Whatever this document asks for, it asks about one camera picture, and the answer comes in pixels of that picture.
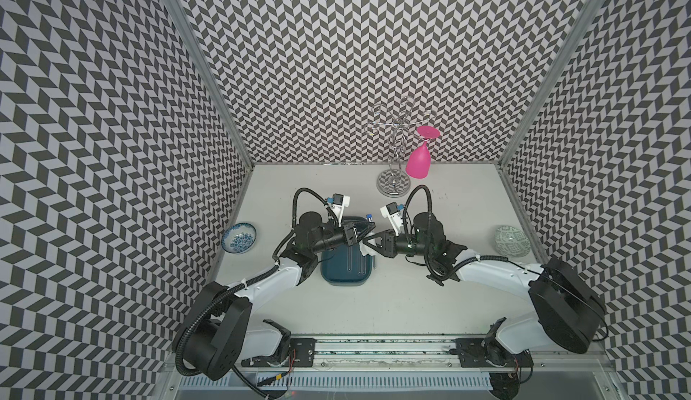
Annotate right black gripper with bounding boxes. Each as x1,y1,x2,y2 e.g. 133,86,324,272
362,228,431,260

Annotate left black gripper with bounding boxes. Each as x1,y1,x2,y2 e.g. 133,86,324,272
310,219,374,254

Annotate white gauze cloth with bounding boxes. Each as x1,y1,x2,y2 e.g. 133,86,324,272
359,242,377,269

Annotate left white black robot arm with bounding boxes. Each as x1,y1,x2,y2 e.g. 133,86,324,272
172,211,376,380

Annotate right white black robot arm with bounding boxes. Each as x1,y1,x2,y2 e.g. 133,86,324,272
362,213,606,367

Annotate teal rectangular plastic tray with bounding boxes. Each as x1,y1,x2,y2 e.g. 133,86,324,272
318,216,372,287

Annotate blue patterned small bowl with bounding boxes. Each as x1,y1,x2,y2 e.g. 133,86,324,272
221,222,257,254

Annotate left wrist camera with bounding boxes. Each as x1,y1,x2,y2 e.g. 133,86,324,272
327,193,351,226

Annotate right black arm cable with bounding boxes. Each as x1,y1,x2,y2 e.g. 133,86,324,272
401,185,610,342

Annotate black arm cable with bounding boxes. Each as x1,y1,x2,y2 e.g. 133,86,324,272
171,186,341,400
401,185,610,342

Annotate chrome wire glass rack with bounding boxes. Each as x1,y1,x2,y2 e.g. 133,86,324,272
365,96,433,198

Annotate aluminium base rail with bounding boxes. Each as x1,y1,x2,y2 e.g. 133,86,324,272
161,334,611,396

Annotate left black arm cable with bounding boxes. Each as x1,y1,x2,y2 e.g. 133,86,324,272
171,186,341,400

